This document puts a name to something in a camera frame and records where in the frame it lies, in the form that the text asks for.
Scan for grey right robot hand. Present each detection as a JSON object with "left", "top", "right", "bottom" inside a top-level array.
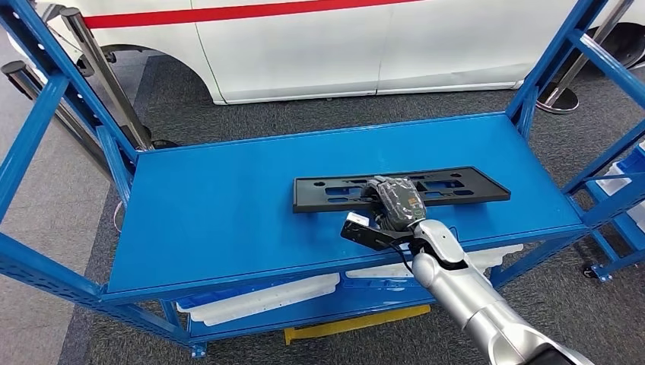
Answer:
[{"left": 360, "top": 176, "right": 428, "bottom": 233}]

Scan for black plastic mounting plate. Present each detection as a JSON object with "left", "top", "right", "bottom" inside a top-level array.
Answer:
[{"left": 292, "top": 166, "right": 512, "bottom": 214}]

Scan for blue metal shelf rack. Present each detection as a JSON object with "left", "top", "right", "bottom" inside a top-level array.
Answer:
[{"left": 0, "top": 0, "right": 645, "bottom": 360}]

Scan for blue wheeled shelf rack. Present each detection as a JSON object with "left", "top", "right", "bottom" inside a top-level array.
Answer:
[{"left": 584, "top": 143, "right": 645, "bottom": 283}]

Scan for yellow floor tape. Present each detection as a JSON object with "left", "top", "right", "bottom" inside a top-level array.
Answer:
[{"left": 283, "top": 304, "right": 432, "bottom": 347}]

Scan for white car red stripe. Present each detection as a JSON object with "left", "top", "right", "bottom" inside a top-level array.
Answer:
[{"left": 35, "top": 0, "right": 645, "bottom": 106}]

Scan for steel stanchion round base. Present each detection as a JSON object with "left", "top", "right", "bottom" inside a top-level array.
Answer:
[{"left": 535, "top": 0, "right": 636, "bottom": 115}]

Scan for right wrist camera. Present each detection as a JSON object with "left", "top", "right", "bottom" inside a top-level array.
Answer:
[{"left": 340, "top": 211, "right": 421, "bottom": 253}]

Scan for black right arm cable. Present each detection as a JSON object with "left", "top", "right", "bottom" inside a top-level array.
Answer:
[{"left": 385, "top": 240, "right": 415, "bottom": 275}]

